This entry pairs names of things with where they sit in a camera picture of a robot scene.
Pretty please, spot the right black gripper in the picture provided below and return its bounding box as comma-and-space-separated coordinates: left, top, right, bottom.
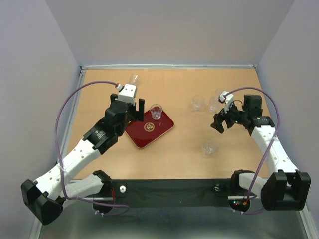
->
210, 101, 248, 133

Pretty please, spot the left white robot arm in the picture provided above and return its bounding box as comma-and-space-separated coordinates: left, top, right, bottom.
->
21, 93, 145, 225

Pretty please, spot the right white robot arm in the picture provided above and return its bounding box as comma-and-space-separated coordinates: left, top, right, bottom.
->
211, 91, 311, 211

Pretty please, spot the red lacquer tray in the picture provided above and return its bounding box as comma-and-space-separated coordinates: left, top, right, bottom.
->
125, 110, 174, 149

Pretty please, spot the clear glass right group middle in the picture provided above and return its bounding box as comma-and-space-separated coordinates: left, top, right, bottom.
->
208, 96, 219, 113

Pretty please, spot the clear glass group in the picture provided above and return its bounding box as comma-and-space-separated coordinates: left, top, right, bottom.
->
192, 95, 205, 111
215, 88, 224, 100
208, 96, 219, 113

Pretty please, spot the clear glass right group left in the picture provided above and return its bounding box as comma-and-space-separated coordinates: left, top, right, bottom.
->
192, 95, 205, 111

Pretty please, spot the clear glass right group back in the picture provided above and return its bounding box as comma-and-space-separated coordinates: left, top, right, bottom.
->
215, 88, 224, 100

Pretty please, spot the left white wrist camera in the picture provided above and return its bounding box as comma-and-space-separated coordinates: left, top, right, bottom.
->
116, 84, 137, 105

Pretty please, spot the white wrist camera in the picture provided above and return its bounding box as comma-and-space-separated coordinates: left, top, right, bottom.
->
218, 91, 234, 112
116, 84, 137, 105

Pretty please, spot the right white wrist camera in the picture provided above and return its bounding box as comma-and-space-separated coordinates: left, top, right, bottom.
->
218, 91, 234, 112

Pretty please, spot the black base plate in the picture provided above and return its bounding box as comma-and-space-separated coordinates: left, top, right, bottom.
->
92, 178, 252, 210

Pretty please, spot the aluminium table frame rail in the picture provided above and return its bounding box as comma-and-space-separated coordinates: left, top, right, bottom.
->
29, 64, 257, 239

